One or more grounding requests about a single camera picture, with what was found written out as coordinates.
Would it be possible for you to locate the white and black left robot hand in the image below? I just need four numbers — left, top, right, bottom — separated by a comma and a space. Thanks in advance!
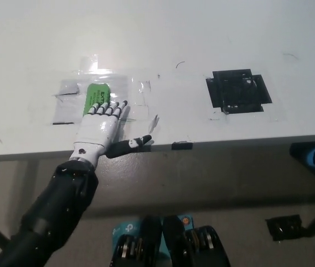
68, 99, 153, 168

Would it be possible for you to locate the green whiteboard eraser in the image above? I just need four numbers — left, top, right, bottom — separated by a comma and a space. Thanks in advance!
81, 82, 111, 117

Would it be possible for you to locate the large clear tape sheet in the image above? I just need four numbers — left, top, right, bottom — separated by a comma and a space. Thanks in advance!
51, 69, 152, 126

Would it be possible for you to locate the torn clear tape scrap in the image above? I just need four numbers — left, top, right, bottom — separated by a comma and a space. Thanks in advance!
148, 113, 161, 133

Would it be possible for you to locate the short black tape piece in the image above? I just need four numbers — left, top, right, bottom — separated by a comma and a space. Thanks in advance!
171, 141, 194, 151

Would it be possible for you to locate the teal router box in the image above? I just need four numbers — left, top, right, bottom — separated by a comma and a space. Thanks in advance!
109, 213, 194, 255

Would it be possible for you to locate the black tape square patch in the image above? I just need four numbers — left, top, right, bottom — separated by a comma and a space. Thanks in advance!
205, 68, 273, 115

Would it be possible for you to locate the black object with blue part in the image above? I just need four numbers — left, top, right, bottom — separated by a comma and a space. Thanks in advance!
289, 141, 315, 179

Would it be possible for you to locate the black floor tape patch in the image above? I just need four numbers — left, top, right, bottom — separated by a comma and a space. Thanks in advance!
265, 213, 309, 241

